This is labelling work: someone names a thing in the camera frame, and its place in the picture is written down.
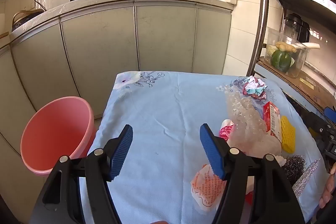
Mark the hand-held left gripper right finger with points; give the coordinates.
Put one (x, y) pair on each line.
(212, 153)

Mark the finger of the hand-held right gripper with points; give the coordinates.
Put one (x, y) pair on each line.
(330, 113)
(319, 124)

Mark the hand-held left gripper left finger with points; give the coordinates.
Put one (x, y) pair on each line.
(120, 155)

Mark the pink patterned paper bag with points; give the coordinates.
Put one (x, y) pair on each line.
(226, 132)

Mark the white bag with orange print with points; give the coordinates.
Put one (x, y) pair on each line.
(207, 187)

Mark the silver glitter cloth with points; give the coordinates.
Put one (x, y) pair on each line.
(305, 179)

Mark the red cardboard box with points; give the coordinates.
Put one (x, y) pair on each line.
(273, 119)

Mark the clear plastic wrap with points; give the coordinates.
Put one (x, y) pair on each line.
(246, 119)

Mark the pink plastic bucket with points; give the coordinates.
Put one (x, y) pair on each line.
(52, 129)

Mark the person's right hand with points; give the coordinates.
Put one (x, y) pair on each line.
(328, 192)

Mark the cardboard sheet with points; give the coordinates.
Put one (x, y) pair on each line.
(315, 90)

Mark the yellow sponge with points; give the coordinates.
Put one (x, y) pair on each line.
(288, 134)

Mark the steel wool scrubber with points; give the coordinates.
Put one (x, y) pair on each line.
(295, 169)

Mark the clear plastic container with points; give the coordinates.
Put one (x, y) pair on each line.
(300, 61)

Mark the light blue floral tablecloth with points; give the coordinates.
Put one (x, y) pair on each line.
(162, 108)

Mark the white radish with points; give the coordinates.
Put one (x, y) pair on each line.
(312, 45)

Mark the green squash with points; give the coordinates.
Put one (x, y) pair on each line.
(281, 61)

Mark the crumpled colourful paper ball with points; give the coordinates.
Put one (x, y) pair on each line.
(253, 87)

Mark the ginger root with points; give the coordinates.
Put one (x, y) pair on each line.
(284, 47)

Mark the pale green vegetable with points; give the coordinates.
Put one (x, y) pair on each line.
(270, 50)

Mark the black blender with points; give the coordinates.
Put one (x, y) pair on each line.
(298, 27)

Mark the grey kitchen cabinet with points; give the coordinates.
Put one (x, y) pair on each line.
(99, 43)

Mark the metal shelf rack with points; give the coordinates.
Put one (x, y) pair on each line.
(262, 3)

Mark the dark rice cooker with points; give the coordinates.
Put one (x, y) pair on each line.
(25, 19)

